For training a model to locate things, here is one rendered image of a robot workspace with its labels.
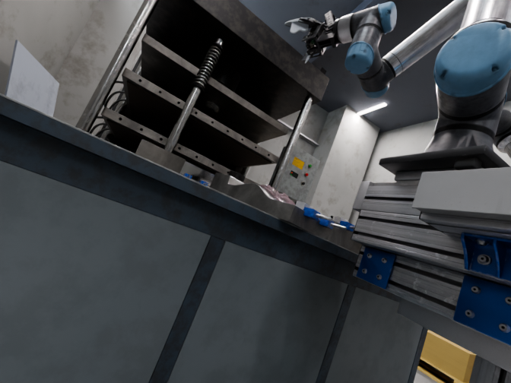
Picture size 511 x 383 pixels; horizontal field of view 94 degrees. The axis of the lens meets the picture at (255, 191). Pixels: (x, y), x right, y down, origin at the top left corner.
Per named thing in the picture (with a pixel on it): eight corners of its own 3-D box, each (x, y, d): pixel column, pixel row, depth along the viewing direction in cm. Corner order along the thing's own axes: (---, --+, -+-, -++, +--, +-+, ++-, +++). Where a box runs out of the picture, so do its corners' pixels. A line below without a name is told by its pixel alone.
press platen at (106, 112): (265, 194, 174) (267, 188, 175) (100, 114, 128) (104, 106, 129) (230, 190, 240) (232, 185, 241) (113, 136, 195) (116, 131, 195)
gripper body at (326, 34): (299, 40, 82) (331, 30, 74) (309, 23, 84) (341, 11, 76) (308, 59, 87) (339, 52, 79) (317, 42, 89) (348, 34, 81)
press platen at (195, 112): (277, 163, 177) (279, 157, 178) (121, 74, 131) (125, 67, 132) (239, 167, 244) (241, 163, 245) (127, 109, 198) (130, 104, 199)
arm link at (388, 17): (385, 17, 64) (395, -9, 65) (346, 28, 71) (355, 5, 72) (391, 40, 69) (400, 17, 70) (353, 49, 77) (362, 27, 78)
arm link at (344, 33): (356, 6, 73) (362, 31, 78) (341, 11, 76) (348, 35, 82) (347, 23, 71) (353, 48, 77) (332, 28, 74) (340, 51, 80)
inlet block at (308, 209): (332, 229, 75) (338, 213, 75) (325, 225, 71) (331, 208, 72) (299, 219, 84) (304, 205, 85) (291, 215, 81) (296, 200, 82)
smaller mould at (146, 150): (177, 178, 82) (185, 159, 83) (132, 158, 75) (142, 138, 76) (170, 178, 100) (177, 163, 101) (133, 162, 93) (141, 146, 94)
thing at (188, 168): (208, 201, 155) (219, 177, 157) (168, 184, 144) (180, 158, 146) (193, 196, 200) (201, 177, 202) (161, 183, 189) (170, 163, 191)
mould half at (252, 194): (326, 240, 91) (336, 213, 92) (288, 221, 73) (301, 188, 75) (244, 211, 127) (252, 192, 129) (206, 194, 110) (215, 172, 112)
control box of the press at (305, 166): (258, 335, 180) (322, 160, 200) (223, 329, 168) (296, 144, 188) (245, 320, 200) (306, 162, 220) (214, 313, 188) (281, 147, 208)
